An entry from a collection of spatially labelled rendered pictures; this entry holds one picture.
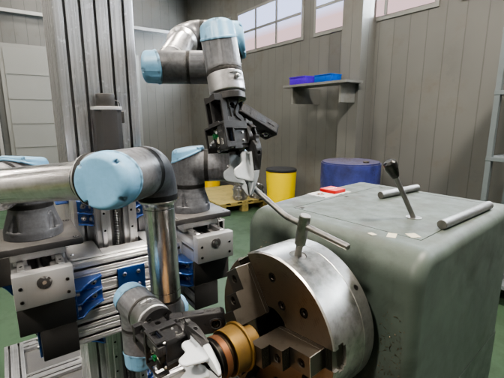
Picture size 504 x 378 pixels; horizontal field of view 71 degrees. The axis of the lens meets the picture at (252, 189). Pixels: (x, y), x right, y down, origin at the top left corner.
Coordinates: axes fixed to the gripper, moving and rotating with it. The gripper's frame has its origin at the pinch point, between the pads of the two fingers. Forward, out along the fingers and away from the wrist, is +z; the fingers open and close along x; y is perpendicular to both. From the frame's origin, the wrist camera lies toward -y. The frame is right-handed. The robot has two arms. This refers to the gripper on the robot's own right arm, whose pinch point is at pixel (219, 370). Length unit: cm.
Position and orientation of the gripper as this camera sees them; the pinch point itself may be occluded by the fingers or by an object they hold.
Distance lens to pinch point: 67.0
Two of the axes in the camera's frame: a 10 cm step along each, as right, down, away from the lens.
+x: 0.0, -9.8, -2.0
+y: -7.7, 1.3, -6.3
